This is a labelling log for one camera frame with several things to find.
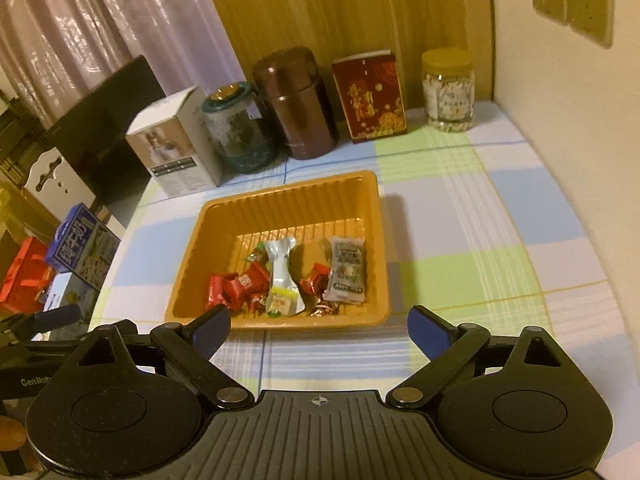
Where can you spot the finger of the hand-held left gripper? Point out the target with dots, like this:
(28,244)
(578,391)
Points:
(60,317)

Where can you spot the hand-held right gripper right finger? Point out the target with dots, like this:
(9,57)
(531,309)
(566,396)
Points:
(429,330)

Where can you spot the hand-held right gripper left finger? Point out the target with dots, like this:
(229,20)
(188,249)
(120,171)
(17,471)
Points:
(212,329)

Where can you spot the large red snack packet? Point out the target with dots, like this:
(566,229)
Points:
(216,292)

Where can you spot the red candy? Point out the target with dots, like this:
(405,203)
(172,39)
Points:
(314,279)
(257,302)
(325,308)

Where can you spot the green and white snack packet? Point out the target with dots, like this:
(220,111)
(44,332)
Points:
(281,280)

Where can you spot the small brown candy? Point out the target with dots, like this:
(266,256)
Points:
(257,254)

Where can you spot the clear dark-print snack packet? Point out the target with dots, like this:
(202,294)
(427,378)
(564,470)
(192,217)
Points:
(346,270)

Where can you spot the orange plastic tray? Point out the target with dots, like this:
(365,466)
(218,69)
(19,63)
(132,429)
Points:
(300,210)

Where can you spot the person's left hand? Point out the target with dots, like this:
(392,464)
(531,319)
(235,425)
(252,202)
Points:
(10,432)

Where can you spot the red gift box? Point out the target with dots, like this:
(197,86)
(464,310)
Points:
(25,275)

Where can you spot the blue milk carton box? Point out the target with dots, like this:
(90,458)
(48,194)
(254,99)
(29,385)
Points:
(80,245)

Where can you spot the white wooden chair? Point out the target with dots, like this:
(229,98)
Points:
(55,175)

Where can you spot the white product box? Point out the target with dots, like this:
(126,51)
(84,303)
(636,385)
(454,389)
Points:
(175,150)

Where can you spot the black metal rack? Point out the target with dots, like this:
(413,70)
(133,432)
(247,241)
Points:
(20,130)

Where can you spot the black chair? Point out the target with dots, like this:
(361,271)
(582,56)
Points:
(110,125)

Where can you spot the green glass jar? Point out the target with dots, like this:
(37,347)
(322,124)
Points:
(240,130)

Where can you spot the clear plastic jar yellow lid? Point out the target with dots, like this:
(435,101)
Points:
(447,92)

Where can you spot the brown metal canister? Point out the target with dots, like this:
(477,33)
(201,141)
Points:
(297,105)

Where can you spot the red gold-print box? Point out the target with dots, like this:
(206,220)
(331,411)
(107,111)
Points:
(372,95)

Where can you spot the sheer pink curtain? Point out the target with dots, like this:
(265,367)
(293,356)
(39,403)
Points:
(100,15)

